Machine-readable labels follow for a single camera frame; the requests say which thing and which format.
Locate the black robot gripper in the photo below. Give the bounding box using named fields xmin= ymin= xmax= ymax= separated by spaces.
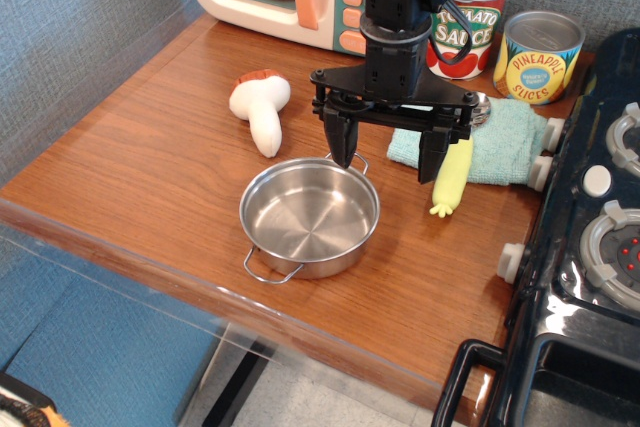
xmin=310 ymin=16 xmax=478 ymax=184

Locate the white plush mushroom brown cap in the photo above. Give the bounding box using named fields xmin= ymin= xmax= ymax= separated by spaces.
xmin=229 ymin=69 xmax=291 ymax=158

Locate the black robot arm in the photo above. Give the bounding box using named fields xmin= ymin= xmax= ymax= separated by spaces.
xmin=311 ymin=0 xmax=479 ymax=183

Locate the stainless steel pot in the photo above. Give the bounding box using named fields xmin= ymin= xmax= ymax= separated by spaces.
xmin=239 ymin=154 xmax=381 ymax=285

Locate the teal folded cloth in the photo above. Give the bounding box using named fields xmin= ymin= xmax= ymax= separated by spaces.
xmin=386 ymin=97 xmax=548 ymax=186

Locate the tomato sauce can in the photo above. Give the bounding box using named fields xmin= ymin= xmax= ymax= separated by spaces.
xmin=427 ymin=0 xmax=506 ymax=80

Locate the pineapple slices can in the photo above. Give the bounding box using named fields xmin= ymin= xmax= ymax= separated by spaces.
xmin=493 ymin=11 xmax=585 ymax=106

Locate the black toy stove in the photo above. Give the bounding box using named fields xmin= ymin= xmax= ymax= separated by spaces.
xmin=433 ymin=28 xmax=639 ymax=426

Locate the orange plush object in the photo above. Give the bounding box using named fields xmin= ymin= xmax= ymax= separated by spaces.
xmin=0 ymin=382 xmax=71 ymax=427

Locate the yellow handled metal scoop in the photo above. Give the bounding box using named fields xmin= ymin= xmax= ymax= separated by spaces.
xmin=429 ymin=91 xmax=493 ymax=219

